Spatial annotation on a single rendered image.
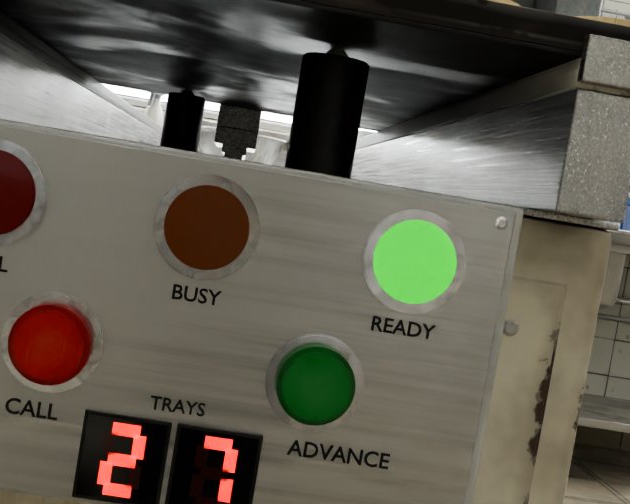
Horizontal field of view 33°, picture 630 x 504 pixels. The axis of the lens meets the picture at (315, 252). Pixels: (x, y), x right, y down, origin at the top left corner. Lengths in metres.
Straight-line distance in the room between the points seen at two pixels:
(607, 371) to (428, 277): 4.16
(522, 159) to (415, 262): 0.10
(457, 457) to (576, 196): 0.11
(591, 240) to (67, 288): 0.21
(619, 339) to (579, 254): 4.10
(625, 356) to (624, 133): 4.16
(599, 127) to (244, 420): 0.18
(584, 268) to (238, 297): 0.15
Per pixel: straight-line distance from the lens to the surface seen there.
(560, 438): 0.47
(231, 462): 0.41
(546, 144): 0.45
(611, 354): 4.56
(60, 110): 0.83
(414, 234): 0.41
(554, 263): 0.46
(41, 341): 0.40
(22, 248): 0.41
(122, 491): 0.42
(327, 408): 0.40
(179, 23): 0.52
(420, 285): 0.41
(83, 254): 0.41
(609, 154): 0.43
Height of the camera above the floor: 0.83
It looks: 3 degrees down
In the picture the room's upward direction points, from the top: 10 degrees clockwise
